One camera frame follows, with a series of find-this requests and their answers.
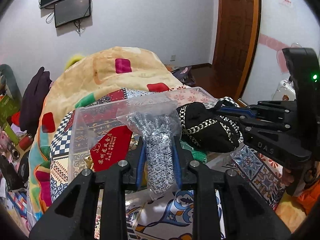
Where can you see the purple grey backpack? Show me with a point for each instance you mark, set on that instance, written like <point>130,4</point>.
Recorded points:
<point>184,75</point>

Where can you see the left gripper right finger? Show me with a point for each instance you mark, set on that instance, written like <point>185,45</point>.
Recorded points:
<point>227,196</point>

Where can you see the grey speckled knit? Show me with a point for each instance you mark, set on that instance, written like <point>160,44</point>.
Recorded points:
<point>157,124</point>

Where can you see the brown wooden door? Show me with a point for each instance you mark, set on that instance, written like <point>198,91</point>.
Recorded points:
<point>237,34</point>

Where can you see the dark purple garment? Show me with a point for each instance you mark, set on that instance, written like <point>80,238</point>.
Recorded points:
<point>32,101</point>

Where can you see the orange sleeve forearm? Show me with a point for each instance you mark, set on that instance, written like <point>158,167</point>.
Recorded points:
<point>309,197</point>

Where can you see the black white patterned cloth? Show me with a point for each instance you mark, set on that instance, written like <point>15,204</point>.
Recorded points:
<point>205,130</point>

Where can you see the patchwork patterned bed sheet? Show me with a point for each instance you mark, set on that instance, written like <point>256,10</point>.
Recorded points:
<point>170,216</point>

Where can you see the small black wall monitor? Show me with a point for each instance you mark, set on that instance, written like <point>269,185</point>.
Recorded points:
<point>66,11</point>

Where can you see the green knitted cloth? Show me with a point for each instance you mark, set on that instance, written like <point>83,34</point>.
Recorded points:
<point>197,155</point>

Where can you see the wall power socket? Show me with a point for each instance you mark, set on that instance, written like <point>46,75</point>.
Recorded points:
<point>173,57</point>

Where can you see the green gift bag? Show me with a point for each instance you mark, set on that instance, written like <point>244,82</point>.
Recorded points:
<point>8,107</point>

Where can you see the white wardrobe sliding door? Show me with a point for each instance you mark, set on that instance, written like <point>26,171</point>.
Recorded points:
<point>284,24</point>

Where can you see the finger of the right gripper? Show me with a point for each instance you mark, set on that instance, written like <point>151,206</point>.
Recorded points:
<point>232,119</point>
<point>222,109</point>

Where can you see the green dinosaur plush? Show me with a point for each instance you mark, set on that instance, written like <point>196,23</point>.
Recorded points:
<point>8,83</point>

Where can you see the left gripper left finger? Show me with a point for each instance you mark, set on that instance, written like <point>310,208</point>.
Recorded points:
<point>72,215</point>

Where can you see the yellow plush item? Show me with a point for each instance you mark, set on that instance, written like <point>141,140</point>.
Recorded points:
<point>72,60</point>

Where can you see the cream plush blanket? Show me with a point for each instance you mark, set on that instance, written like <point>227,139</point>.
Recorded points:
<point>83,83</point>

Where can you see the red fabric pouch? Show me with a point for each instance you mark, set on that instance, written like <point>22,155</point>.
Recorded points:
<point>111,148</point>

